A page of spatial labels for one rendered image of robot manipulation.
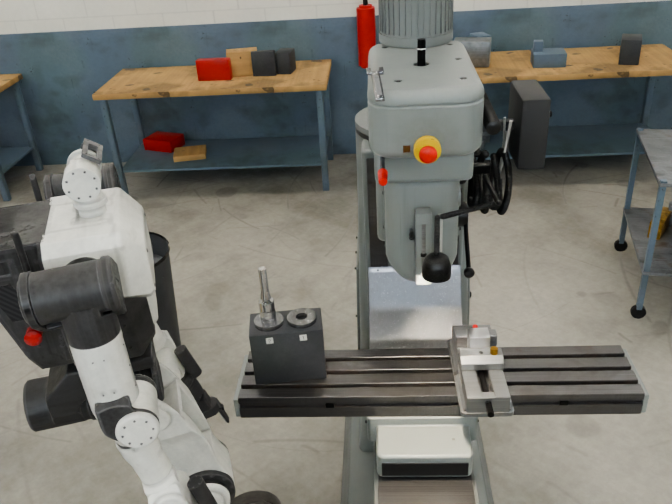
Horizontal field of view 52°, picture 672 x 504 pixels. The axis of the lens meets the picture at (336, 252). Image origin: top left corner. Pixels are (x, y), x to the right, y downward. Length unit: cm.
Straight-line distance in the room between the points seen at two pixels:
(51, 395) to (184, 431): 30
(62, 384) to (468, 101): 104
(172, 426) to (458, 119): 92
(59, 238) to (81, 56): 525
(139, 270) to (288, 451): 205
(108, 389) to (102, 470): 214
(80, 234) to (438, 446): 123
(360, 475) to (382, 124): 169
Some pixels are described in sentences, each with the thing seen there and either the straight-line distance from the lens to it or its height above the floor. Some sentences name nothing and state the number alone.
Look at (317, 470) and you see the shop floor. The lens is 317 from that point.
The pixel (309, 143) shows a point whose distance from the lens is 597.
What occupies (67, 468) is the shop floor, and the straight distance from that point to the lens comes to 349.
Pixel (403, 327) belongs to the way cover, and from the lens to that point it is 238.
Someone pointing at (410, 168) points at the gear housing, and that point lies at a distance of 168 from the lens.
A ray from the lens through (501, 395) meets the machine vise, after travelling 200.
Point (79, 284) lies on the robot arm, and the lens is 119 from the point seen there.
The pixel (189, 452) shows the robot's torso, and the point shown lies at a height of 115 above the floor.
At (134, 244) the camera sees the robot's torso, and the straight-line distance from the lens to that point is 132.
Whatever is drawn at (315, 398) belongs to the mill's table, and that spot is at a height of 93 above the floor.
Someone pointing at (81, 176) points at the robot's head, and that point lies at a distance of 132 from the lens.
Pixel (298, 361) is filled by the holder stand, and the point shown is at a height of 102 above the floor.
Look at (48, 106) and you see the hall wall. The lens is 680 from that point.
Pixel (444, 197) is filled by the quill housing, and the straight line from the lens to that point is 176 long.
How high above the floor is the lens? 233
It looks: 30 degrees down
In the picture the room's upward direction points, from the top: 4 degrees counter-clockwise
